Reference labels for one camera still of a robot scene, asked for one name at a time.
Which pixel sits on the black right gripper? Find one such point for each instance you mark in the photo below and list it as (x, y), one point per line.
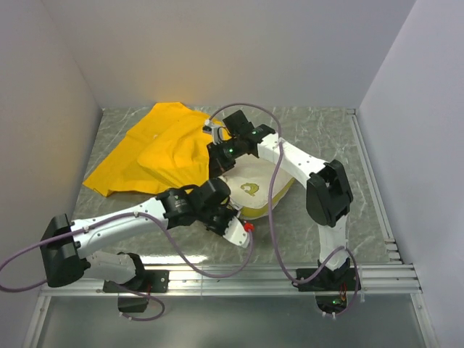
(217, 162)

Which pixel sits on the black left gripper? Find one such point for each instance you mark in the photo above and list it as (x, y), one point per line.
(230, 215)

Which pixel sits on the cream dotted foam pillow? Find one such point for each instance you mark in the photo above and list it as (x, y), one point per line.
(249, 182)

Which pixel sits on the yellow printed pillowcase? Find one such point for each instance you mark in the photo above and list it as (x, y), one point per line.
(166, 149)

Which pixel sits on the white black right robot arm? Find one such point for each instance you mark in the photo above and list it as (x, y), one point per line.
(328, 192)

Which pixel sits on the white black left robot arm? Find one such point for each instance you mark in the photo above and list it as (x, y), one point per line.
(71, 250)

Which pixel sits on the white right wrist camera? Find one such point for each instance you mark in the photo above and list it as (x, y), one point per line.
(216, 131)

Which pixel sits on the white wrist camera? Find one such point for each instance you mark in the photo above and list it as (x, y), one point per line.
(238, 233)
(216, 131)

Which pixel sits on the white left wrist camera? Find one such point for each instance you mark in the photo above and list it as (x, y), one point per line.
(238, 233)

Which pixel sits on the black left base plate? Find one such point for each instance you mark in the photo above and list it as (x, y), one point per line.
(133, 296)

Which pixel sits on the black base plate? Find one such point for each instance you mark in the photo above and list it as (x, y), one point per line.
(332, 288)
(133, 296)

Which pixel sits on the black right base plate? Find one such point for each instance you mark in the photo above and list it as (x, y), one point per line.
(332, 288)

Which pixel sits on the aluminium front mounting rail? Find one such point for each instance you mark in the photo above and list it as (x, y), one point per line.
(269, 280)

